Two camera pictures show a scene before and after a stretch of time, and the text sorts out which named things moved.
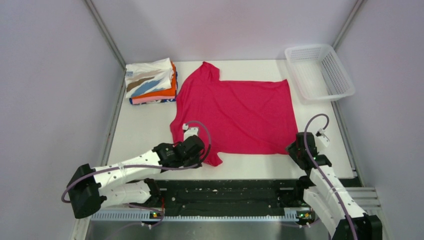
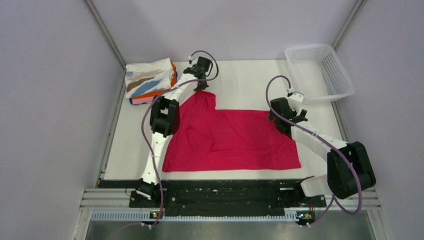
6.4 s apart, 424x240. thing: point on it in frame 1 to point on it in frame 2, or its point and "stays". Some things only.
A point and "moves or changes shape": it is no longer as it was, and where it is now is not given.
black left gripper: (197, 162) to (201, 87)
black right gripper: (292, 149) to (271, 116)
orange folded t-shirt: (169, 92) stays
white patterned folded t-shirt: (143, 78) stays
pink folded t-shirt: (140, 100) stays
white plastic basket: (320, 72) stays
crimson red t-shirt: (241, 117) moves or changes shape
